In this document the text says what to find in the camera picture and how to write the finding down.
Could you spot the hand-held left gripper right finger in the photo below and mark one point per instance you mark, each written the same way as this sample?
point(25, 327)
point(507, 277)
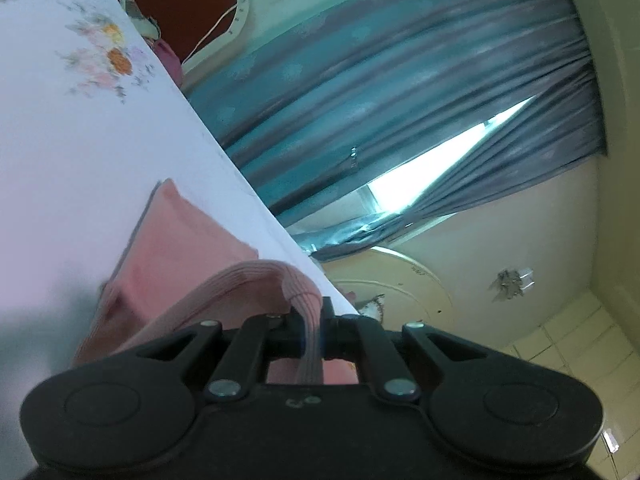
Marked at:
point(345, 332)

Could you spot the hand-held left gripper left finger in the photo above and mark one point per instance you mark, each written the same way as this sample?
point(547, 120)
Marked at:
point(285, 332)

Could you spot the pink long-sleeved sweater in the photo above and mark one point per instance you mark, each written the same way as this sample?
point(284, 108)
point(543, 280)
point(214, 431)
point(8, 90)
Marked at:
point(190, 260)

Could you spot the small patterned pillow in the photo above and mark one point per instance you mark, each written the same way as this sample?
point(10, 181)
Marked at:
point(371, 307)

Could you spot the cream round headboard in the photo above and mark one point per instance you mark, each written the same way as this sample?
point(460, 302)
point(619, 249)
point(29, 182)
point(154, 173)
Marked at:
point(400, 290)

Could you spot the curtain clip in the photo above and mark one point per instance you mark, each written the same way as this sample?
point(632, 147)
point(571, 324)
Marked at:
point(353, 157)

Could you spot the bright window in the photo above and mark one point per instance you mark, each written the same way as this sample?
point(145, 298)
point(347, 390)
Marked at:
point(440, 165)

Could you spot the tied blue curtain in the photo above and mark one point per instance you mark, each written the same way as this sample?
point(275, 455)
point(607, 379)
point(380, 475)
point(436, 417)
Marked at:
point(525, 160)

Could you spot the wide blue curtain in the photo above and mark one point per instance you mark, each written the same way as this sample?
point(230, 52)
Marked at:
point(375, 70)

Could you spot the red heart-shaped headboard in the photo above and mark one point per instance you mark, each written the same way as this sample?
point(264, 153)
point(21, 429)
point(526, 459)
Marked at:
point(165, 15)

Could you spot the wall lamp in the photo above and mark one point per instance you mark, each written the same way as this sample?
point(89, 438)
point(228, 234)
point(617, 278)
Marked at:
point(512, 282)

